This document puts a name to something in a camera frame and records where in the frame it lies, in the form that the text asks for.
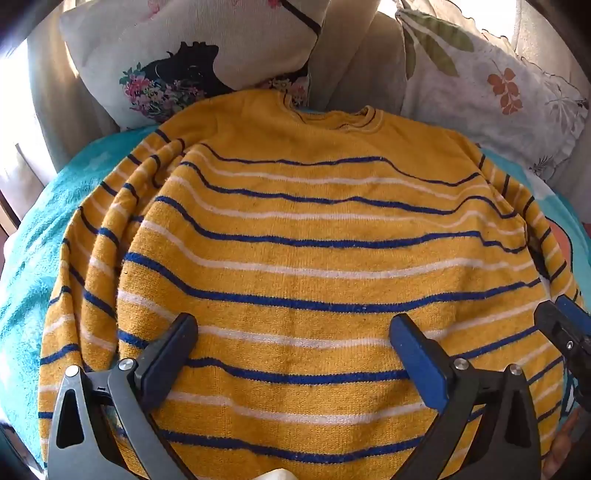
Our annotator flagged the teal star-print fleece blanket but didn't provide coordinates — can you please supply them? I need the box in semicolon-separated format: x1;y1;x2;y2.
0;124;591;469

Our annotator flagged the leaf print pillow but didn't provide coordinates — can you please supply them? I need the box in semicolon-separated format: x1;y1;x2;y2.
394;7;590;184

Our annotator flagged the beige sofa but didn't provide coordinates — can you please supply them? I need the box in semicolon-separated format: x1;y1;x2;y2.
25;0;591;172

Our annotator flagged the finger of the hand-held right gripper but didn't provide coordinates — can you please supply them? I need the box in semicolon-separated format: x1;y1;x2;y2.
533;294;591;366

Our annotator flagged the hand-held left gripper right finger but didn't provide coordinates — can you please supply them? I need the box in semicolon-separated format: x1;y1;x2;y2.
389;313;542;480

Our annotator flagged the yellow striped sweater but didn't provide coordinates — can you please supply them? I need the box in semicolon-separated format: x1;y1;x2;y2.
38;89;585;480

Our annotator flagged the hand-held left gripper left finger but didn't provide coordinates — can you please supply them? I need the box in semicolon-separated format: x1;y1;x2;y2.
46;313;199;480

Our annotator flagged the silhouette and flowers print pillow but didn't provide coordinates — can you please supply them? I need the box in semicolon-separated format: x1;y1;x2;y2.
60;0;334;131

